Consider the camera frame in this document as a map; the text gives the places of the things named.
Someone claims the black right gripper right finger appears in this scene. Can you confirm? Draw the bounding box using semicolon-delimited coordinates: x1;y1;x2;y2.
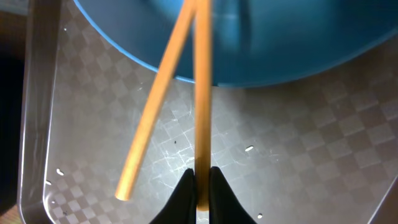
209;166;256;224

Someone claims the dark blue plate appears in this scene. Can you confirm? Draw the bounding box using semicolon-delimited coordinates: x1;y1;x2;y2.
76;0;397;87

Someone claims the wooden chopstick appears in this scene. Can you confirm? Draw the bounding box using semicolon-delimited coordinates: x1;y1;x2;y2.
115;0;196;201
193;0;212;211

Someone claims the brown serving tray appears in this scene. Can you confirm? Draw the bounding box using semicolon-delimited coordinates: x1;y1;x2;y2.
18;1;397;223

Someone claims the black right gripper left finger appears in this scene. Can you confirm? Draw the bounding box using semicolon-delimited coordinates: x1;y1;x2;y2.
150;169;197;224

